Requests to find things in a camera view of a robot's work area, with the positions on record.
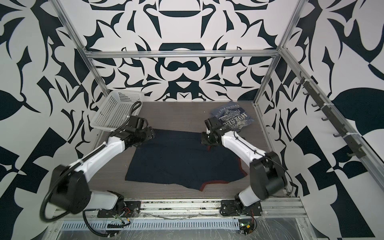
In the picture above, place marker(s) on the white slotted cable duct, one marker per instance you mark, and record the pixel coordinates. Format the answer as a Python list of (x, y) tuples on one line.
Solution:
[(185, 224)]

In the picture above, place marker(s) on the white plastic laundry basket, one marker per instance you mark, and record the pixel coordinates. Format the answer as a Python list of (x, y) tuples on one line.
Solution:
[(115, 109)]

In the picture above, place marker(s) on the aluminium frame back crossbar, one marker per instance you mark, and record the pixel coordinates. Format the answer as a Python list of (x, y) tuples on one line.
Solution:
[(181, 54)]

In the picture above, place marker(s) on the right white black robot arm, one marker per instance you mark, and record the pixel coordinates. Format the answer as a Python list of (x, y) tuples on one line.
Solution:
[(267, 175)]

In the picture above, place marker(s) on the aluminium front rail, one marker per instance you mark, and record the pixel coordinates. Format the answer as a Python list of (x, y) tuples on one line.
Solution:
[(188, 208)]

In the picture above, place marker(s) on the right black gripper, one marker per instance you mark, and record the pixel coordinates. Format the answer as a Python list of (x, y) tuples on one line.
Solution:
[(204, 139)]

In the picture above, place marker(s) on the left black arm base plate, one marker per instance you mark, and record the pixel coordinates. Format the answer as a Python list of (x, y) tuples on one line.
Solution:
[(124, 209)]

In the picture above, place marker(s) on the blue-grey tank top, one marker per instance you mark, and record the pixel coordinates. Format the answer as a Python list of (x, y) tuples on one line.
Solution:
[(233, 116)]

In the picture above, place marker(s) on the dark navy tank top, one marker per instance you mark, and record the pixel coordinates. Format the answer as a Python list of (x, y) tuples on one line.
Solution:
[(177, 157)]

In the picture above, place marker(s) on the grey wall hook rack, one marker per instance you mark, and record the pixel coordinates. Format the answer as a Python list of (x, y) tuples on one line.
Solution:
[(333, 115)]

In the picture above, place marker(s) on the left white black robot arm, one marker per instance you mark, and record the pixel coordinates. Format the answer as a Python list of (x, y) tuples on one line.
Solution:
[(69, 186)]

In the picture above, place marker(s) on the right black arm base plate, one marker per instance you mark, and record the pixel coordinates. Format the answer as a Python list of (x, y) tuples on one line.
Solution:
[(232, 208)]

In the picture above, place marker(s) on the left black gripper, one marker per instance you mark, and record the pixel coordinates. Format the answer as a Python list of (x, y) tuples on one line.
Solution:
[(150, 133)]

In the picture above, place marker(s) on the green circuit board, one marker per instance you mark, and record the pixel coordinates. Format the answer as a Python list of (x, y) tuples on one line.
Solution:
[(247, 226)]

